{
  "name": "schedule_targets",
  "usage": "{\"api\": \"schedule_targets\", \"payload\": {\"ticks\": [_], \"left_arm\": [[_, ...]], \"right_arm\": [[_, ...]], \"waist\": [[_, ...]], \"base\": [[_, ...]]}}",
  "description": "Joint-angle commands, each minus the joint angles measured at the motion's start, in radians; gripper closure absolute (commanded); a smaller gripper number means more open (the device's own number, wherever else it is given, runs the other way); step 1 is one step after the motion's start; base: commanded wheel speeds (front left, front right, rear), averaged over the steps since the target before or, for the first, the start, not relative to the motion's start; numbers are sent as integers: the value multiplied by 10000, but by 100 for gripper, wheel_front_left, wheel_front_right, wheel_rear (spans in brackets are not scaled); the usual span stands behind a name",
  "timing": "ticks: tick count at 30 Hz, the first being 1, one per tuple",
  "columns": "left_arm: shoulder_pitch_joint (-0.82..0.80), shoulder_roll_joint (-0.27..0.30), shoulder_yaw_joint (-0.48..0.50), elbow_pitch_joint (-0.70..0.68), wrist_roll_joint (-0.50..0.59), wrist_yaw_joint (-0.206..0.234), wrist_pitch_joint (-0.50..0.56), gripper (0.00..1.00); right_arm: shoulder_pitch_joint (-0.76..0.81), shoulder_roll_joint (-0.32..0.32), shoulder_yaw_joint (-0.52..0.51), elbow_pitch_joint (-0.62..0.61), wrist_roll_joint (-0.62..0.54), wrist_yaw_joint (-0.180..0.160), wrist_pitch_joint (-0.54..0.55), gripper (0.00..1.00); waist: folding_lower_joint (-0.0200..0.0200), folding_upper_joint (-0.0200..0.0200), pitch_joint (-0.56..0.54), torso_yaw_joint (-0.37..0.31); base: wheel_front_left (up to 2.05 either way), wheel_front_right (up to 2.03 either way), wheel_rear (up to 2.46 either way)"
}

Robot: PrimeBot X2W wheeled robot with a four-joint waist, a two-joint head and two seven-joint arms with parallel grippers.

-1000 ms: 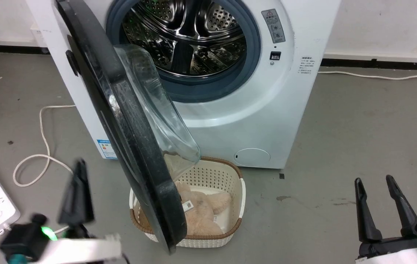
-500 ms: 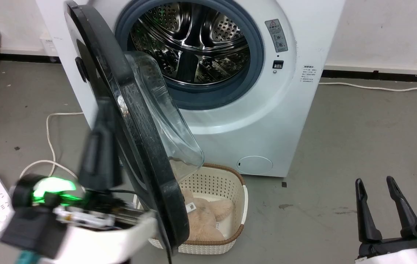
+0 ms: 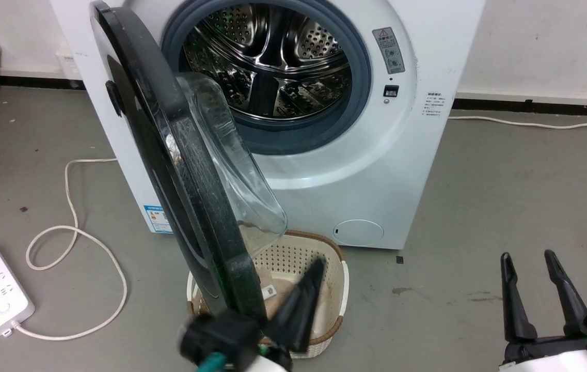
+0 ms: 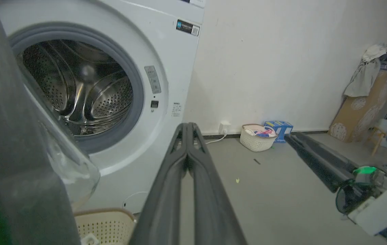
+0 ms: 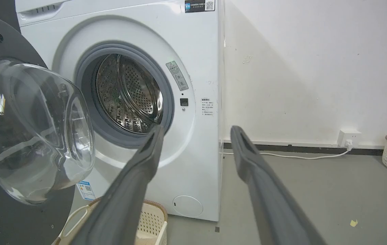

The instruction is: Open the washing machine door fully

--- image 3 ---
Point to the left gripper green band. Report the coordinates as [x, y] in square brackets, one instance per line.
[221, 336]

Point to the black round washer door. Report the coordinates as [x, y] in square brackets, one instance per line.
[138, 103]

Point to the white front-load washing machine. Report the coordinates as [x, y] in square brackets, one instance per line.
[376, 181]

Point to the black door latch socket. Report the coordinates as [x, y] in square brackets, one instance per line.
[391, 91]

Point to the grey rubber door gasket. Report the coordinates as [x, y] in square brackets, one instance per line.
[363, 77]

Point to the small white tag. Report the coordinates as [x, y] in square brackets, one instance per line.
[268, 292]

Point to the cream perforated laundry basket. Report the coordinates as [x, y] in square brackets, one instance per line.
[298, 253]

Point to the round white filter cover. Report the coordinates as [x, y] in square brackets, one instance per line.
[359, 232]

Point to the blue energy label sticker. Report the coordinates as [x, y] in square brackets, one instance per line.
[158, 219]

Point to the steel washer drum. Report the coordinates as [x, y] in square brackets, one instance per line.
[272, 51]

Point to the grey warning sticker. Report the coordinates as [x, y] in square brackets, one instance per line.
[389, 49]

